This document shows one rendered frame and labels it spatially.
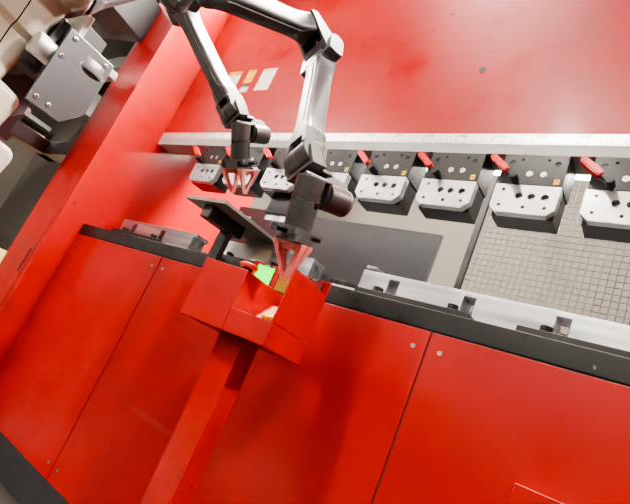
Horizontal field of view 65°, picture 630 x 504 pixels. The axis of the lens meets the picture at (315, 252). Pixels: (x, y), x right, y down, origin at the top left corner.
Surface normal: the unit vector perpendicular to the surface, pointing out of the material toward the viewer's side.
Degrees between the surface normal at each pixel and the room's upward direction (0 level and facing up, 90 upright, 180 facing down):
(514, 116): 90
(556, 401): 90
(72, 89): 90
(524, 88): 90
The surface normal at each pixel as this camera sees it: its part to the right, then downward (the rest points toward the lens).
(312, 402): -0.52, -0.44
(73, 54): 0.79, 0.18
